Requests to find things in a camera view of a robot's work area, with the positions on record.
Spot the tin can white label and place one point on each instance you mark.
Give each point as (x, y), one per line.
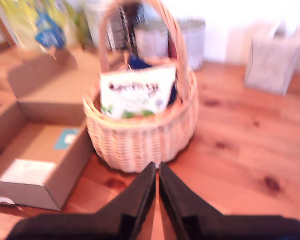
(151, 40)

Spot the white Galaxy egg bag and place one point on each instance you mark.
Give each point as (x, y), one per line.
(135, 100)

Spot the brown cardboard box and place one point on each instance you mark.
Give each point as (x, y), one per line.
(32, 142)

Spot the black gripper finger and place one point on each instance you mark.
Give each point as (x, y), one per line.
(137, 205)
(180, 205)

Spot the yellow blue kitchen towel pack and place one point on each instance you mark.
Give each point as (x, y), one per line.
(47, 32)

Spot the grey tin can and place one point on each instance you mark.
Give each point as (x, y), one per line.
(192, 42)

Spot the dark red tin can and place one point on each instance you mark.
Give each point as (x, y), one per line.
(173, 46)

